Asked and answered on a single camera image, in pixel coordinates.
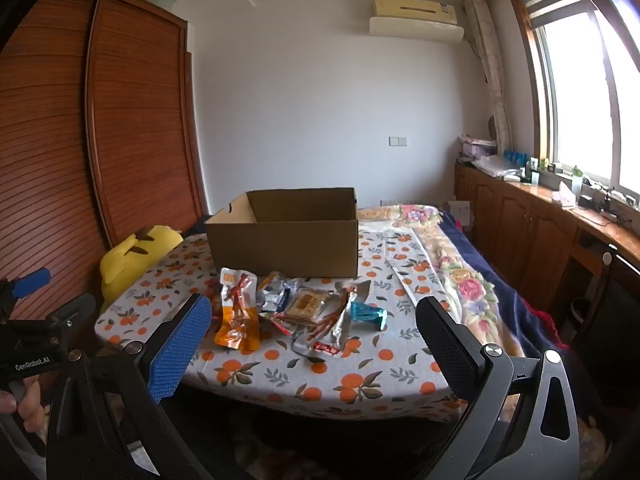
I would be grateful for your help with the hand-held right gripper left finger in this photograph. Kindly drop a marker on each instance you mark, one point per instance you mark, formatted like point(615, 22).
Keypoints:
point(180, 350)

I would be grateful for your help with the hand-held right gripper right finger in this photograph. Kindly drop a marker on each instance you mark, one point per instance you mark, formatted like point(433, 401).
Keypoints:
point(445, 350)

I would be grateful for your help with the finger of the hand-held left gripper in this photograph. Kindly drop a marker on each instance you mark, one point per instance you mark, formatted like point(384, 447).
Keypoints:
point(32, 280)

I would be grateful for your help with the clear packet of brown snacks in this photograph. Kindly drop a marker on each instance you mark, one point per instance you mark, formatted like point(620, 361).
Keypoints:
point(216, 305)

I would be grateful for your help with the brown cardboard box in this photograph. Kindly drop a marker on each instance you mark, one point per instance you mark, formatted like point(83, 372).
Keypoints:
point(280, 250)

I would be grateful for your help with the person's left hand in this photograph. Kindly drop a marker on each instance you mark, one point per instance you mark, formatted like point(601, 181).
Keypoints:
point(32, 407)

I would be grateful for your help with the orange snack packet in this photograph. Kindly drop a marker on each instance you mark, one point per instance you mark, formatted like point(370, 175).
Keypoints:
point(240, 325)

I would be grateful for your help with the floral blanket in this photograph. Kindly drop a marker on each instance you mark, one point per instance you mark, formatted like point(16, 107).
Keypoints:
point(460, 270)

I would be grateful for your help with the teal foil candy wrapper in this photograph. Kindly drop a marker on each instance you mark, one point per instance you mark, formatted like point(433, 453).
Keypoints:
point(365, 312)

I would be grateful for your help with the navy blue blanket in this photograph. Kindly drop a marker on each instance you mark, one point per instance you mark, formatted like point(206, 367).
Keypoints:
point(515, 290)

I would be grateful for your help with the yellow plush toy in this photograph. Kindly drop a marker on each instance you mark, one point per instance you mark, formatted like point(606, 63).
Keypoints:
point(130, 260)

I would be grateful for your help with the orange fruit print tablecloth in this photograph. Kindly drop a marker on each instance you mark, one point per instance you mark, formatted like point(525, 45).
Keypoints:
point(280, 375)

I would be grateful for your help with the white blue snack packet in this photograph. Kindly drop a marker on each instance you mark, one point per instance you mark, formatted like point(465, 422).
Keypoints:
point(280, 296)

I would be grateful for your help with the small red sachet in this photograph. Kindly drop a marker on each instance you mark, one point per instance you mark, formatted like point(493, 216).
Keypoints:
point(325, 347)

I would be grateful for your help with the snack packets inside box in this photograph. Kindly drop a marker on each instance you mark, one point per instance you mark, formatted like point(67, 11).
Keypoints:
point(306, 306)

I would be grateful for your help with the white paper bag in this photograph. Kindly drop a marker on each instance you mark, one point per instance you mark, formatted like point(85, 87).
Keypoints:
point(460, 214)

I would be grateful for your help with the wooden window cabinet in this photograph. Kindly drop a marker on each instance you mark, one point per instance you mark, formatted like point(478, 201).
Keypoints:
point(515, 220)

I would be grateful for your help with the black chair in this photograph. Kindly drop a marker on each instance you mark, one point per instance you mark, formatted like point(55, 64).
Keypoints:
point(612, 320)

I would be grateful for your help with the brown wooden wardrobe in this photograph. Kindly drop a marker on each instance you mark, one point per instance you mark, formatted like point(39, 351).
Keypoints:
point(125, 135)

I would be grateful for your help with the white plastic bag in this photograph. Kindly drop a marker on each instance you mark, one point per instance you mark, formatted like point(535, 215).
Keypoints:
point(495, 166)

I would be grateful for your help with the tissue box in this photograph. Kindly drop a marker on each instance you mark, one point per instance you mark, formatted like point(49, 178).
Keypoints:
point(567, 196)

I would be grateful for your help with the purple box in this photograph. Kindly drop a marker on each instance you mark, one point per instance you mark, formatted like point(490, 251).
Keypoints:
point(475, 148)

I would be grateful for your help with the pack of blue bottles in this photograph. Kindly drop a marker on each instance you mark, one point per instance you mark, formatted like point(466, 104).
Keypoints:
point(515, 157)

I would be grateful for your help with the pale patterned curtain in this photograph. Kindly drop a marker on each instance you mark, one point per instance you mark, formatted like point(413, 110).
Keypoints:
point(492, 60)

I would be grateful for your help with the window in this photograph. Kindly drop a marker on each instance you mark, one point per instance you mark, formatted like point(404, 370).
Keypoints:
point(585, 85)

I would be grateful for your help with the white wall switch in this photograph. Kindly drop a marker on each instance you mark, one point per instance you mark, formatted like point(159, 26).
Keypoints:
point(397, 141)

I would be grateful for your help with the wall air conditioner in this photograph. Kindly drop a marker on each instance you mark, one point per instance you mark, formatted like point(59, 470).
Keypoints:
point(415, 20)

